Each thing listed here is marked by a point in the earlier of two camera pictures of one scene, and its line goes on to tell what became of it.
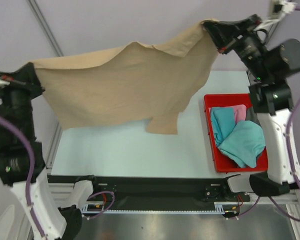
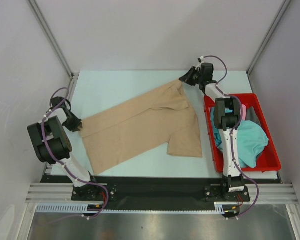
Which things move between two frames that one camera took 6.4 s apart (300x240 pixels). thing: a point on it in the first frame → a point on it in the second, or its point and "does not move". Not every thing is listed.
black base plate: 108,189 does not move
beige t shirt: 139,82 → 162,116
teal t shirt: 244,143 does not move
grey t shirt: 251,115 does not move
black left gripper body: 15,97 → 65,124
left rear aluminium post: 39,15 does not move
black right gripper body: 251,51 → 201,78
